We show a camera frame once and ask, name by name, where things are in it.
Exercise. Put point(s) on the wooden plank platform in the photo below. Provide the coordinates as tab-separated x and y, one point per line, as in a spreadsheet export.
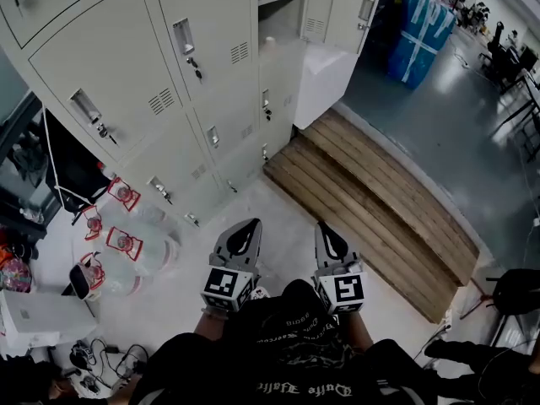
358	192

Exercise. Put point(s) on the locker door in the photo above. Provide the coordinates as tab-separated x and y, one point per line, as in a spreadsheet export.
337	7

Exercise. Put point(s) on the white cardboard box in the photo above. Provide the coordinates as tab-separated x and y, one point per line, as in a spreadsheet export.
42	316

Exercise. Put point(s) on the grey metal locker cabinet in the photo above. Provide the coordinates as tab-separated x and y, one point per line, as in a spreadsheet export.
126	57

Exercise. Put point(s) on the white handheld device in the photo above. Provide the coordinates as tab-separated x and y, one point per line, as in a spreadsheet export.
82	283

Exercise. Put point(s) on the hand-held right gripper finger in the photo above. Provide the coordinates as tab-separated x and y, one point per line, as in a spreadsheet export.
333	247

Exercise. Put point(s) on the person's white shoe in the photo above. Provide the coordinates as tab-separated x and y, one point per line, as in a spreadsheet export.
261	293

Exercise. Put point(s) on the black frame desk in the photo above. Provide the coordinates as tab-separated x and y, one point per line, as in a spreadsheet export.
516	108

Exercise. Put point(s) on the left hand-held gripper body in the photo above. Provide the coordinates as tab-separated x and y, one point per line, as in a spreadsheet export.
230	287

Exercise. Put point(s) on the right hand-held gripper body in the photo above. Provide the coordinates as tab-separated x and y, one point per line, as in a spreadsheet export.
343	289

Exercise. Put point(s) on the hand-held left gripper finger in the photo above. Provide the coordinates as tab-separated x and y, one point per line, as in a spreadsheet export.
240	243

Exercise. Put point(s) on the blue wrapped bundle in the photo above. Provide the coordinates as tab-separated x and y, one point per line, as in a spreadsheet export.
417	36

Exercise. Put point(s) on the colourful patterned bag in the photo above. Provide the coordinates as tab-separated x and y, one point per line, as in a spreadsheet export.
14	274

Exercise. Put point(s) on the person's left forearm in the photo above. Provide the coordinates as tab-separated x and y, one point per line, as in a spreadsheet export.
208	326

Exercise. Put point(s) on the person's right forearm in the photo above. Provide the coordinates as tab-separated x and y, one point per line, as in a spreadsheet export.
358	329

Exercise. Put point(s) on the black shelf unit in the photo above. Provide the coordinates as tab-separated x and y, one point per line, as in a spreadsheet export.
76	163

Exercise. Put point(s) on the person's black printed shirt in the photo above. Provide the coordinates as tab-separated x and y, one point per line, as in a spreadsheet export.
295	352

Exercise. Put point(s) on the black chair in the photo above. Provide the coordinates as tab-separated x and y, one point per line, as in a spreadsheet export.
516	293

